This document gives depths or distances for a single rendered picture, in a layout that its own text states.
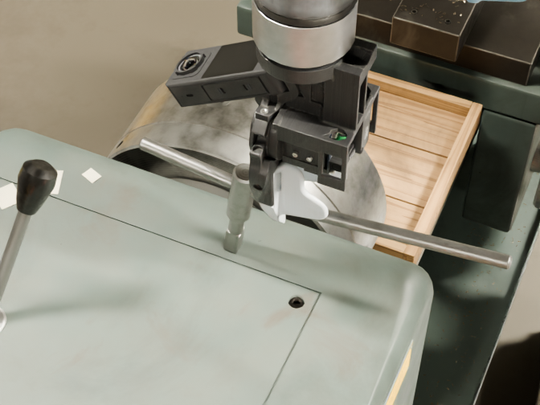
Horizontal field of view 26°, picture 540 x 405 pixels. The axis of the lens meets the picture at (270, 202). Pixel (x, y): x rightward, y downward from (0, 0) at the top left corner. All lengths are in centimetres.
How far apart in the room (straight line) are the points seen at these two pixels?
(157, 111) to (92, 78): 178
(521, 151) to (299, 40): 104
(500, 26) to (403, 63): 15
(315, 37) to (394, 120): 91
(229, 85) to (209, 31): 225
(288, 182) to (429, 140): 77
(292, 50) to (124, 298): 34
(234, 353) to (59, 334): 16
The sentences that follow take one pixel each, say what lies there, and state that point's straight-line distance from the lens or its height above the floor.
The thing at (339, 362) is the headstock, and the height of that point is 125.
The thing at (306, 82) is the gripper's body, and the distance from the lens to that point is 85.
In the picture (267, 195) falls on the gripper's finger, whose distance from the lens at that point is 96.
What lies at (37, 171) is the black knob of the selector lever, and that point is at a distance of 98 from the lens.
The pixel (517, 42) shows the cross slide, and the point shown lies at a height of 97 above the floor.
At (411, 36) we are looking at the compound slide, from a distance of 169.
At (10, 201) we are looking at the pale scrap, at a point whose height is 126.
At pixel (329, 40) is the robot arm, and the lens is 82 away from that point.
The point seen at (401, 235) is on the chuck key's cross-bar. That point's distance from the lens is 98.
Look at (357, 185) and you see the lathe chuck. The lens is 127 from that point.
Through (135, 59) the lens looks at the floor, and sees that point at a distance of 310.
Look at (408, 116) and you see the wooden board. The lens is 173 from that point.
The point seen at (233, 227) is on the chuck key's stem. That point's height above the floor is 129.
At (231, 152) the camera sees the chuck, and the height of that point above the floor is 124.
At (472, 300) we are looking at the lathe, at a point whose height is 54.
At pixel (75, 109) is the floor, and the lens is 299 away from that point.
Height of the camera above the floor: 213
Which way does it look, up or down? 51 degrees down
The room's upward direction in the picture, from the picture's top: straight up
